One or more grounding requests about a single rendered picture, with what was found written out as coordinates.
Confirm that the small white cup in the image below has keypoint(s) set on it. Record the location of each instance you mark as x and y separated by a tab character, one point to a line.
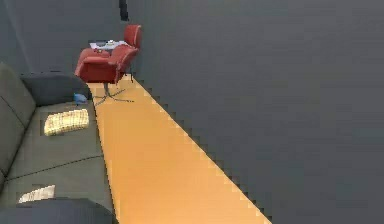
110	42

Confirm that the red swivel armchair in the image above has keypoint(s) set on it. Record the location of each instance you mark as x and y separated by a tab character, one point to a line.
100	66

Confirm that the yellow woven cushion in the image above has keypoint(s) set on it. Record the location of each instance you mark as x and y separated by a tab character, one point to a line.
66	121

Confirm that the dark wall fixture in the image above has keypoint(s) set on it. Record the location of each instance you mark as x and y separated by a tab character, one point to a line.
123	9

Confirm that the red chair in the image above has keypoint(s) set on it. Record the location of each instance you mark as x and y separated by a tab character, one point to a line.
132	35

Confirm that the small blue object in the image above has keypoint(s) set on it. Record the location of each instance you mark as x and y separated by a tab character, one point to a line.
80	98

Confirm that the white flat object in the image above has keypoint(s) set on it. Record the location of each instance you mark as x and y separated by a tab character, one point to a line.
38	194

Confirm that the grey green sofa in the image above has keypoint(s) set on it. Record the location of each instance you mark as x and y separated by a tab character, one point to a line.
60	150

